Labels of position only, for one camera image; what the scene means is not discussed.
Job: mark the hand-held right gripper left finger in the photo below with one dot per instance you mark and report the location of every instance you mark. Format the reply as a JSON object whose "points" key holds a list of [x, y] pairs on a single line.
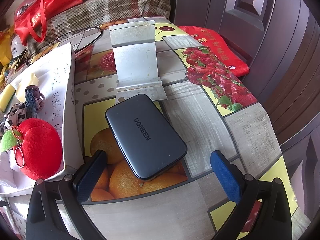
{"points": [[91, 175]]}

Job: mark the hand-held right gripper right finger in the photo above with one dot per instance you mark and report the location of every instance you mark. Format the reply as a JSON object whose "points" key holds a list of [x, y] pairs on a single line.
{"points": [[225, 177]]}

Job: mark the white cardboard box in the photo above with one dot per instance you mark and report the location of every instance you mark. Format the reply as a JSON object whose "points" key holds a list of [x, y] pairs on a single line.
{"points": [[58, 75]]}

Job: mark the yellow green sponge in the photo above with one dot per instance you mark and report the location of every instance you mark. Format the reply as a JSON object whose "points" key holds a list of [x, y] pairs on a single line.
{"points": [[7, 95]]}

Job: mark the fruit print tablecloth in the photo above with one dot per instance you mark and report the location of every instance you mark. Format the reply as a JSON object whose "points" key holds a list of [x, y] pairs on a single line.
{"points": [[200, 130]]}

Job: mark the red plush apple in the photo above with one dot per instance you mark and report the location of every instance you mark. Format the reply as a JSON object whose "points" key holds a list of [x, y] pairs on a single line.
{"points": [[40, 150]]}

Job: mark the grey power bank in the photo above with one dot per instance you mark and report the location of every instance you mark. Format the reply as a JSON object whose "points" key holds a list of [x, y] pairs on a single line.
{"points": [[142, 135]]}

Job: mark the leopard print scrunchie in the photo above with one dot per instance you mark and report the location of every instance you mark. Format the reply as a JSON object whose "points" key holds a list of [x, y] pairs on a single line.
{"points": [[15, 112]]}

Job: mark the pale yellow sponge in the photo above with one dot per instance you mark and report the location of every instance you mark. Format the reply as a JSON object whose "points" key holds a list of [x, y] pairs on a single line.
{"points": [[27, 85]]}

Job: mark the metal phone stand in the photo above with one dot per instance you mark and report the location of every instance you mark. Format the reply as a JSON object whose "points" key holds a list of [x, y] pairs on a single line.
{"points": [[135, 65]]}

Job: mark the red printed bag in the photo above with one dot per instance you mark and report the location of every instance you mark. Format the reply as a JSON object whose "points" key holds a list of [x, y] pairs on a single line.
{"points": [[225, 52]]}

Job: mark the white helmet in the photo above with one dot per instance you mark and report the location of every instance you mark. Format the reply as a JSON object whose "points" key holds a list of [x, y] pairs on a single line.
{"points": [[17, 47]]}

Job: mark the yellow bag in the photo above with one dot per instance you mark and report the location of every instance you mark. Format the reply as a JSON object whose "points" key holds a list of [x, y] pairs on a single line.
{"points": [[5, 50]]}

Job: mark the plaid cloth cover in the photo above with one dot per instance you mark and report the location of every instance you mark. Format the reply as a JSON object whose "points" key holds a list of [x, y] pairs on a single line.
{"points": [[120, 7]]}

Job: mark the dark wooden door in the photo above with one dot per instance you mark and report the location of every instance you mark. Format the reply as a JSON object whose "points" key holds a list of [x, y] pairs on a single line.
{"points": [[250, 5]]}

